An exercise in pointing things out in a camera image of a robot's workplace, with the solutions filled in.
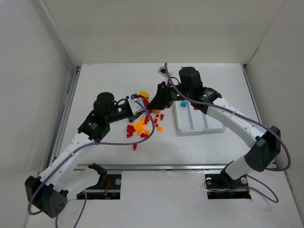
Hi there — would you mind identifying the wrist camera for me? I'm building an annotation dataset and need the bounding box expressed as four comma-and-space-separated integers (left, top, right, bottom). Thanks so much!
126, 94, 145, 115
158, 67, 168, 77

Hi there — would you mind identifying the red round lego piece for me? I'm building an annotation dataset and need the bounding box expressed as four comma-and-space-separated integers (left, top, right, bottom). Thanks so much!
127, 124, 135, 133

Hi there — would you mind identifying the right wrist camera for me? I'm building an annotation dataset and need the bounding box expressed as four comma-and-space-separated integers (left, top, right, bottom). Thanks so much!
158, 67, 168, 77

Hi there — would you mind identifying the large red lego assembly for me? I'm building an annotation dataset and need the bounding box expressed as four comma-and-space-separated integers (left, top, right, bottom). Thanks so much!
138, 95, 150, 107

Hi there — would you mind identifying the purple cable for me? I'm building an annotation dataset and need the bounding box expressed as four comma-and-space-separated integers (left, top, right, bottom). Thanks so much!
164, 62, 292, 203
28, 99, 155, 228

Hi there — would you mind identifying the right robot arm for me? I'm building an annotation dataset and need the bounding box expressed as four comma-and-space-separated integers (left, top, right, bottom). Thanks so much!
147, 66, 281, 181

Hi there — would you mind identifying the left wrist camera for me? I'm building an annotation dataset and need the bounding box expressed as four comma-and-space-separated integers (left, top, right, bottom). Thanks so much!
126, 94, 145, 115

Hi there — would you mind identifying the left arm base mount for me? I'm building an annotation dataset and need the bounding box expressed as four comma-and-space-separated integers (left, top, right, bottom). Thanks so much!
85, 163, 122, 200

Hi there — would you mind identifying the teal lego in tray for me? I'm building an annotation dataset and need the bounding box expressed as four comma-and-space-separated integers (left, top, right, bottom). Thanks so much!
180, 101, 187, 107

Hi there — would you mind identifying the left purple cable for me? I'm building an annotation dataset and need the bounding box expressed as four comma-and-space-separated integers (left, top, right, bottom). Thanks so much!
28, 99, 155, 228

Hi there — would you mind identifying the orange arch lego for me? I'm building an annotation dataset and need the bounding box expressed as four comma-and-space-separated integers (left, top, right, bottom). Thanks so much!
156, 126, 163, 132

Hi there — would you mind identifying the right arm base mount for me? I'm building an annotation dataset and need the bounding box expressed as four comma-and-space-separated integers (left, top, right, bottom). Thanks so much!
204, 173, 251, 200

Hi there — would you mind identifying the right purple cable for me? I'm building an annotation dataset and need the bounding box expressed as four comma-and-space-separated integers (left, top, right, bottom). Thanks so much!
164, 62, 292, 203

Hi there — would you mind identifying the white divided tray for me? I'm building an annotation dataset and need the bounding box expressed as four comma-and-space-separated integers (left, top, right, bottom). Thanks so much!
174, 101, 227, 135

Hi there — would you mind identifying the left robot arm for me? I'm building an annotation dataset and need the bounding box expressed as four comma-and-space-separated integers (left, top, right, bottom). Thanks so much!
25, 92, 144, 218

